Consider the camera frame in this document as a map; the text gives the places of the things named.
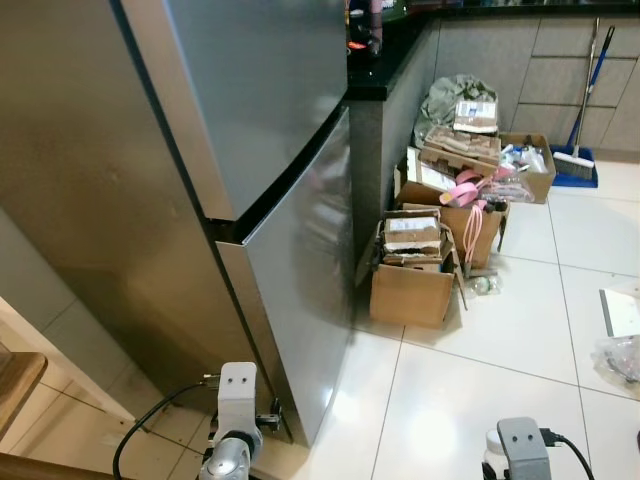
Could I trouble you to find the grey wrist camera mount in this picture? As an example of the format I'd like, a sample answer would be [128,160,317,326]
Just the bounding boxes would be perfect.
[215,362,259,441]
[496,417,553,480]

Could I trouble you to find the white blue plastic bottles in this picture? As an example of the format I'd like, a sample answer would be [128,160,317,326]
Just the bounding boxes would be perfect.
[500,145,549,173]

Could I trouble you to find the silver fridge body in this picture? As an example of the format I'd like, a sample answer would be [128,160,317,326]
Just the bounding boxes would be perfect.
[0,0,291,446]

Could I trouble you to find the cardboard box with bottles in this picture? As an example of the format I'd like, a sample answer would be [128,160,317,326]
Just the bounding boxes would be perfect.
[495,132,557,205]

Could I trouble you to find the pink strapped item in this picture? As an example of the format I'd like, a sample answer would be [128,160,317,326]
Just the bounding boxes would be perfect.
[440,168,531,266]

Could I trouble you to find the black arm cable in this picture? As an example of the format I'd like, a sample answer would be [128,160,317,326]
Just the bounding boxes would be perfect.
[540,428,598,480]
[112,375,221,480]

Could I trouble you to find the blue handled white broom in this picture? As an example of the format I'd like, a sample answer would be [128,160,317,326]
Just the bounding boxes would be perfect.
[553,25,616,173]

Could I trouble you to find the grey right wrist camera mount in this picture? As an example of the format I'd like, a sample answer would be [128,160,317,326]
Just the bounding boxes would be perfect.
[496,417,553,480]

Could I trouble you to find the clear white cap bottle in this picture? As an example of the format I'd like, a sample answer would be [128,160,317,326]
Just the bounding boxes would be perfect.
[484,430,501,476]

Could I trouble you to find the brown labelled parcels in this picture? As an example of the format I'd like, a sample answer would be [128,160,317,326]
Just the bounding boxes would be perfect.
[383,215,446,266]

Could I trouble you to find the clear plastic bag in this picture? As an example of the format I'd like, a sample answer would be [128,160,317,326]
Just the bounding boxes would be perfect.
[595,335,640,386]

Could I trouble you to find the brown wooden top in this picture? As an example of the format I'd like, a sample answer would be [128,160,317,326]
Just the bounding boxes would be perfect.
[0,350,48,441]

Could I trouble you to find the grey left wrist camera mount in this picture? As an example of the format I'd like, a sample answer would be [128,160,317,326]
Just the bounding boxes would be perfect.
[215,362,259,441]

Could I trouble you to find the blue long handled dustpan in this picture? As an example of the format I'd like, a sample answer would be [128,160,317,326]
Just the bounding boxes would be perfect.
[550,17,603,189]

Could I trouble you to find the tall open cardboard box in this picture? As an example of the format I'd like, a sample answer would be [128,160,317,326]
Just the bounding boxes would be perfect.
[395,150,511,269]

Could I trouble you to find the black kitchen counter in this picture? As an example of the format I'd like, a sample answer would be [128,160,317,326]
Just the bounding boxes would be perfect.
[345,0,640,101]

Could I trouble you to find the silver fridge main door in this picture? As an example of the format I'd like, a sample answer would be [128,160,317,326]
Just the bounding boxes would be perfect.
[215,105,358,448]

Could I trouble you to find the wide open cardboard box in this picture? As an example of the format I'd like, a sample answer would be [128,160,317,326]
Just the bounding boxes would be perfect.
[355,205,466,329]

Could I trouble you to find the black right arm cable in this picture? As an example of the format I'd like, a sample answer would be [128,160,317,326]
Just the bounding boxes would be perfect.
[540,428,598,480]

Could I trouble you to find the white flat floor appliance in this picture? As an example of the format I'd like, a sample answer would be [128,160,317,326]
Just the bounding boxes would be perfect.
[598,288,640,339]

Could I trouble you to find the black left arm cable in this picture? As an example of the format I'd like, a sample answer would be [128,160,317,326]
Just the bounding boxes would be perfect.
[112,375,221,480]

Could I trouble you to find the brown moulded cardboard tray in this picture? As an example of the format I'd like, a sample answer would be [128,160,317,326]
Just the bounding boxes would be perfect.
[420,125,501,179]

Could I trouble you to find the small labelled cardboard box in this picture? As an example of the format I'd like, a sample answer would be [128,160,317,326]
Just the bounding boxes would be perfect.
[453,98,499,136]

